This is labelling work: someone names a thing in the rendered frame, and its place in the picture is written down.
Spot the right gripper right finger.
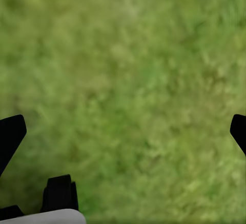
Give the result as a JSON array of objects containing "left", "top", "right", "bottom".
[{"left": 230, "top": 114, "right": 246, "bottom": 155}]

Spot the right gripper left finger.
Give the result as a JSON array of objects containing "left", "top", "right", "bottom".
[{"left": 0, "top": 114, "right": 27, "bottom": 176}]

